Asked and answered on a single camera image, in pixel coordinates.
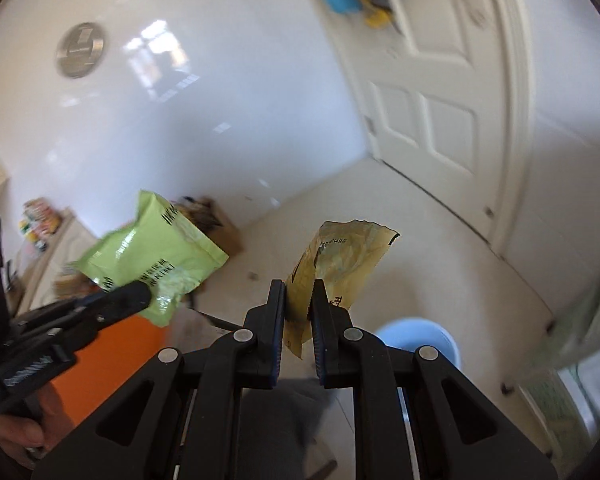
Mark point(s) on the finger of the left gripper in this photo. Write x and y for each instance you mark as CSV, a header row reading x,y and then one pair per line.
x,y
103,309

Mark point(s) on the light blue trash bin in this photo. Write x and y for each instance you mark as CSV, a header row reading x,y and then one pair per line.
x,y
411,333

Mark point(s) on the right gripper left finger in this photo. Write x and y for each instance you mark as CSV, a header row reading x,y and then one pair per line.
x,y
264,350

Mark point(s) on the yellow plastic wrapper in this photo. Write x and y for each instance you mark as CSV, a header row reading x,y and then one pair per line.
x,y
342,255

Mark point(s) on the green snack bag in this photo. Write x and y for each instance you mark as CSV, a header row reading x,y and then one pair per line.
x,y
160,248

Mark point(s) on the white panel door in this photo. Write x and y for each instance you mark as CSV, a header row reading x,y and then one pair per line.
x,y
445,91

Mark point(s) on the orange round table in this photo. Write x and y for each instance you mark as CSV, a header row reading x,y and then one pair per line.
x,y
117,353

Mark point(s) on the yellow hanging tool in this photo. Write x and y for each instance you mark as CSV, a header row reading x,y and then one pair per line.
x,y
375,17

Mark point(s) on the cream kitchen cabinet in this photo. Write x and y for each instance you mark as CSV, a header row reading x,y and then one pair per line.
x,y
68,244

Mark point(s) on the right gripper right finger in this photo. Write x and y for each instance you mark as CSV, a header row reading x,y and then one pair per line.
x,y
334,367

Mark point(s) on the person's left hand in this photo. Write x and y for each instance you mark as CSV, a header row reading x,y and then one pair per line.
x,y
18,434

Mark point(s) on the round metal wall vent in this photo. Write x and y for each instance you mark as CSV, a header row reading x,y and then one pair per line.
x,y
80,50

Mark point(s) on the cardboard box with bags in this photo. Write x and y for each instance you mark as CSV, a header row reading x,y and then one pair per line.
x,y
207,215

